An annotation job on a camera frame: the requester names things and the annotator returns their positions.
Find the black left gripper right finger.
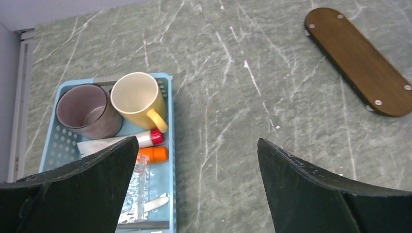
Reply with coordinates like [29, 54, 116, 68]
[257, 138, 412, 233]

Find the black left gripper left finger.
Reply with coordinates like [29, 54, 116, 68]
[0, 136, 139, 233]

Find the yellow ceramic mug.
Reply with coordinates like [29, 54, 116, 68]
[110, 72, 168, 133]

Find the brown oval wooden tray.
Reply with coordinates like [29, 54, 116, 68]
[304, 7, 412, 117]

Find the light blue plastic basket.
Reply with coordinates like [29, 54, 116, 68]
[38, 72, 177, 233]

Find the mauve ceramic mug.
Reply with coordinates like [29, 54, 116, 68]
[56, 84, 123, 140]

